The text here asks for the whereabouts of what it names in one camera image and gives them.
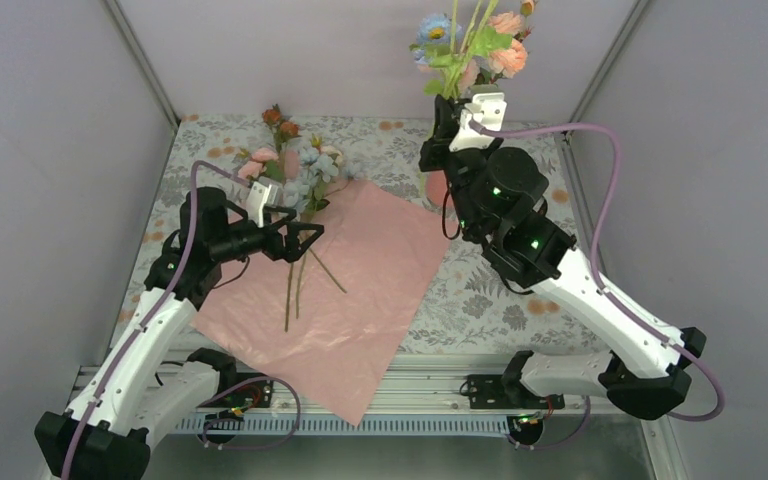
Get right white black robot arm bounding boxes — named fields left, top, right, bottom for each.
left=419, top=93, right=706, bottom=420

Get light blue peony flower stem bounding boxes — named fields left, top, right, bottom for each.
left=284, top=146, right=361, bottom=332

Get orange red flower stem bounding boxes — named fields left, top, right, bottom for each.
left=261, top=104, right=300, bottom=168

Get peach rose flower stem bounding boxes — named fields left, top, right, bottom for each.
left=485, top=0, right=538, bottom=83

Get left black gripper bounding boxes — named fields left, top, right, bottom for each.
left=211, top=205, right=323, bottom=263

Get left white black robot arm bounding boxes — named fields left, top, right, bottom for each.
left=34, top=183, right=324, bottom=479

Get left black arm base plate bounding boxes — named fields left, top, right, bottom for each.
left=221, top=380, right=274, bottom=409

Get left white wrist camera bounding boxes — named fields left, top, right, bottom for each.
left=244, top=178, right=283, bottom=227

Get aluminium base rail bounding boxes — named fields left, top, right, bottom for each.
left=69, top=351, right=624, bottom=437

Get yellow flower stem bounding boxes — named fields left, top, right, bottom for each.
left=423, top=1, right=510, bottom=99

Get pink cylindrical vase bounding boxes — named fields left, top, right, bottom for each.
left=425, top=170, right=450, bottom=207

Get purple pink wrapping paper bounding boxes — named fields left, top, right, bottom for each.
left=193, top=180, right=449, bottom=425

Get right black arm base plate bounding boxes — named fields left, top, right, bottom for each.
left=459, top=374, right=565, bottom=410

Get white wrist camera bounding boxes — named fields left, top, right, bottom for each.
left=449, top=85, right=507, bottom=152
left=244, top=178, right=283, bottom=227

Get bright pink rose flower stem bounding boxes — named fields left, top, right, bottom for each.
left=234, top=147, right=287, bottom=184

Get white rose flower stem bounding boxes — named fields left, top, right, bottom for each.
left=309, top=135, right=341, bottom=213

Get floral patterned table mat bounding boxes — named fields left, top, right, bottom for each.
left=119, top=114, right=602, bottom=354

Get purple cable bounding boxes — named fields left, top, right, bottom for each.
left=470, top=120, right=726, bottom=424
left=59, top=160, right=253, bottom=480

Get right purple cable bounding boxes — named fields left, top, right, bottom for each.
left=470, top=120, right=726, bottom=424

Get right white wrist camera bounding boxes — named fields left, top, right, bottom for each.
left=449, top=85, right=507, bottom=152

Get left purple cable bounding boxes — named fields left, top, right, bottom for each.
left=59, top=160, right=253, bottom=480

